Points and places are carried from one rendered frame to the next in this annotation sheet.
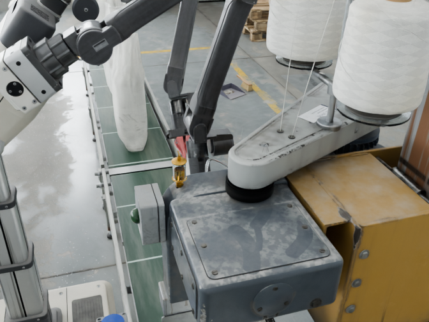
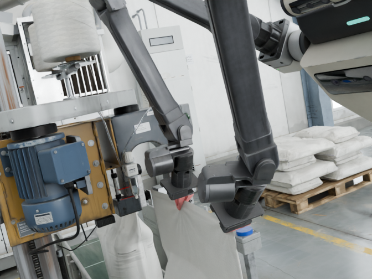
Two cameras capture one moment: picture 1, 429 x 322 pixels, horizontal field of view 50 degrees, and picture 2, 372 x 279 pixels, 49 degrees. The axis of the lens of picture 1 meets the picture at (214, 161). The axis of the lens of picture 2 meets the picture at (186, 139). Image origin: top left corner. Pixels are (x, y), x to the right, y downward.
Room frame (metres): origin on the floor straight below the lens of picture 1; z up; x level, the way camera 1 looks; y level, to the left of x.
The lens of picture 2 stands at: (2.15, -0.08, 1.39)
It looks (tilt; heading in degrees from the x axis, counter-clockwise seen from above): 7 degrees down; 172
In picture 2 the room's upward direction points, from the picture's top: 11 degrees counter-clockwise
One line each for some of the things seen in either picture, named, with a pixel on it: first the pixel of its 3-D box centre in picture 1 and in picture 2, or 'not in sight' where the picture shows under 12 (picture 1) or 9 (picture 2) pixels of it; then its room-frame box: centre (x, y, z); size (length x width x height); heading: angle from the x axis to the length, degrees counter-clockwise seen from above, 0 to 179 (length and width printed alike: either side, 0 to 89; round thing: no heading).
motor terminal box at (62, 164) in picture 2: not in sight; (65, 166); (1.09, -0.25, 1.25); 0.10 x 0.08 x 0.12; 132
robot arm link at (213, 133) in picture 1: (210, 135); (167, 149); (1.11, 0.01, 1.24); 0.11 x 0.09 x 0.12; 107
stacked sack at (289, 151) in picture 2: not in sight; (298, 148); (-1.65, 1.56, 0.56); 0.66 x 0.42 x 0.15; 107
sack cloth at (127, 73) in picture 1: (128, 84); not in sight; (2.70, 0.54, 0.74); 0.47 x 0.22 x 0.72; 15
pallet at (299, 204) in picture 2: not in sight; (310, 184); (-1.94, 1.77, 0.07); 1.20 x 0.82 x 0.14; 109
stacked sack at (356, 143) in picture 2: not in sight; (339, 146); (-1.85, 2.12, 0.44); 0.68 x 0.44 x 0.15; 107
